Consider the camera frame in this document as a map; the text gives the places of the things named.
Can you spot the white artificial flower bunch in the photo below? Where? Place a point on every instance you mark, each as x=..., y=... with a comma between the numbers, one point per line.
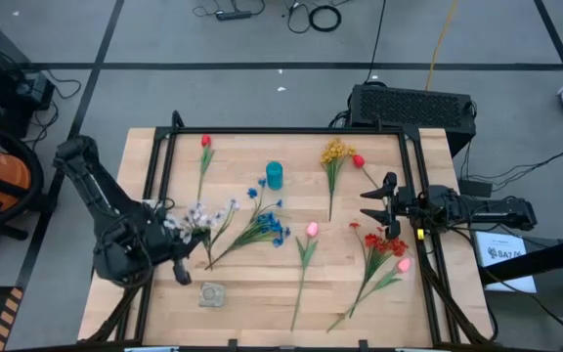
x=196, y=215

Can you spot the black computer case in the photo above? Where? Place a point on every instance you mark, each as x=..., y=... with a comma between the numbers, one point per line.
x=408, y=110

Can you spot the blue artificial flower bunch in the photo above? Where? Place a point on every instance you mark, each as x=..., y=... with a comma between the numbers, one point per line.
x=269, y=225

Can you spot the white labelled box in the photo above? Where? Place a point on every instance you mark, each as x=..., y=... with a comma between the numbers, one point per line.
x=501, y=254

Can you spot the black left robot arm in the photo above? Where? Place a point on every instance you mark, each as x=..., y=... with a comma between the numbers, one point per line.
x=86, y=176

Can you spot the orange black vacuum cleaner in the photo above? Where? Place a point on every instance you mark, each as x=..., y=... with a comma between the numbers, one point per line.
x=37, y=171

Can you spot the black power adapter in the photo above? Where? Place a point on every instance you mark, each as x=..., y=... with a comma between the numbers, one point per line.
x=474, y=188

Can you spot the clear glass vase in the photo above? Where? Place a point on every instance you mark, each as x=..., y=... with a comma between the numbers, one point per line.
x=212, y=294

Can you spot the teal glass vase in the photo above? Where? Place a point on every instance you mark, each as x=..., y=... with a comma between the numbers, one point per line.
x=274, y=175

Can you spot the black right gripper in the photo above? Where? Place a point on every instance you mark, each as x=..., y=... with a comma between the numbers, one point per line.
x=438, y=205

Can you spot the black metal stand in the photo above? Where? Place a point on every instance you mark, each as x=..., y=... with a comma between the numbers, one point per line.
x=545, y=256

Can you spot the red artificial flower bunch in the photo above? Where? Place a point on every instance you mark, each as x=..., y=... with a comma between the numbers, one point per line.
x=384, y=242

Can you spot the black metal table frame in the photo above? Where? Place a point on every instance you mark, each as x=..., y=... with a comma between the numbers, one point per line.
x=286, y=131

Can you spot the pink artificial tulip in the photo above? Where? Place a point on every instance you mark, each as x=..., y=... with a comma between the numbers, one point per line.
x=403, y=264
x=312, y=229

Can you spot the black power strip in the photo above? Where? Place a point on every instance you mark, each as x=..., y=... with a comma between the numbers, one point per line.
x=232, y=15

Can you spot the red artificial tulip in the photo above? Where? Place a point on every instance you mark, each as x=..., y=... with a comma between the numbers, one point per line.
x=358, y=161
x=205, y=141

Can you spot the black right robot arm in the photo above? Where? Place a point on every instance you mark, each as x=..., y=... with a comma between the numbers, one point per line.
x=496, y=212

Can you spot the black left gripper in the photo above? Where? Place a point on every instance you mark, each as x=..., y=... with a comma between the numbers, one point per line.
x=174, y=242

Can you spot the yellow artificial flower bunch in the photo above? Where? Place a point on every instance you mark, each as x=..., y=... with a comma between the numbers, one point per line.
x=334, y=149

